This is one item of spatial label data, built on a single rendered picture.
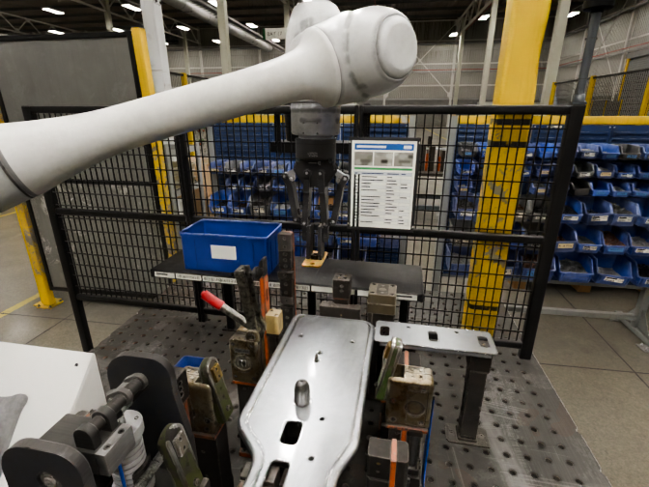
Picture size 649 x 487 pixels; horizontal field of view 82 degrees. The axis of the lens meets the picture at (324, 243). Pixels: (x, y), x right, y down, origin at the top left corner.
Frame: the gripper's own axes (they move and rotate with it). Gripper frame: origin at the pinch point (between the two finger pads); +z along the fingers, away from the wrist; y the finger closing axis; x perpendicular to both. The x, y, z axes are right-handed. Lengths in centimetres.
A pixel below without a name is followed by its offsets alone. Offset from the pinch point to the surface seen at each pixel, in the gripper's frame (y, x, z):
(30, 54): -225, 159, -58
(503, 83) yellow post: 44, 57, -33
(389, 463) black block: 17.6, -21.8, 30.5
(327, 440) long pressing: 6.9, -21.0, 28.6
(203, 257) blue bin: -46, 35, 21
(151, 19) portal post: -264, 355, -118
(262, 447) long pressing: -3.6, -24.7, 28.7
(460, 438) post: 37, 13, 57
